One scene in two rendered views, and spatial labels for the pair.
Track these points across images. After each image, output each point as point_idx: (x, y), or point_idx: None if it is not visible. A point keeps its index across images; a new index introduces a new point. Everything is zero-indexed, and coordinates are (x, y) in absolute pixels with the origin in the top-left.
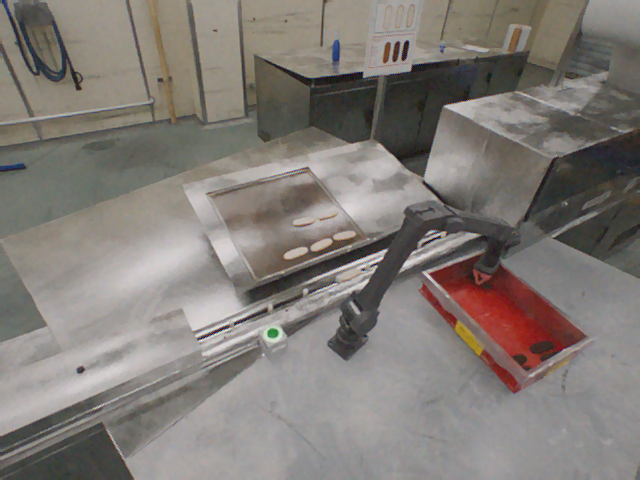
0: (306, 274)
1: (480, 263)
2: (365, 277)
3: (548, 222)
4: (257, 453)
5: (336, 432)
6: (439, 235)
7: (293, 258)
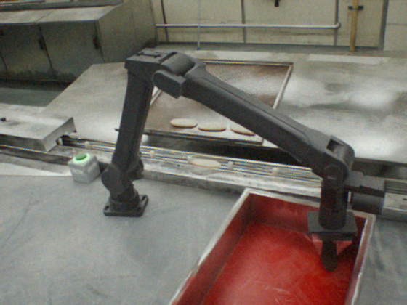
0: (185, 149)
1: (318, 215)
2: (210, 171)
3: None
4: None
5: (27, 243)
6: None
7: (176, 125)
